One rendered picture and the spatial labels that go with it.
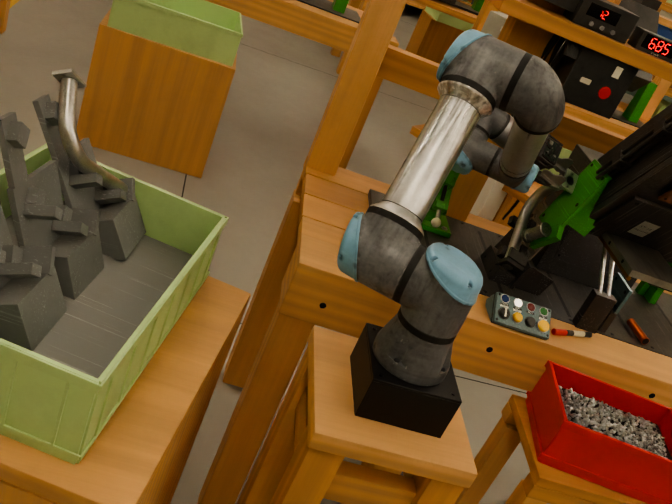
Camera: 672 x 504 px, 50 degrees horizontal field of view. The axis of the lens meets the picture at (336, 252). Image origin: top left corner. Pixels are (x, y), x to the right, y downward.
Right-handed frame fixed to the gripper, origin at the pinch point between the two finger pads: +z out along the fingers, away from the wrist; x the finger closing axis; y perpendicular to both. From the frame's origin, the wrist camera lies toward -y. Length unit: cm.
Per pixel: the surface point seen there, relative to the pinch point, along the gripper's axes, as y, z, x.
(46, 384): 30, -88, -103
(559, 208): -1.2, 2.5, -6.6
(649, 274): 18.5, 19.2, -19.7
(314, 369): 11, -45, -78
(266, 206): -215, -24, 29
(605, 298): 5.1, 20.5, -24.2
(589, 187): 7.8, 2.5, -2.4
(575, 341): 2.2, 18.4, -37.4
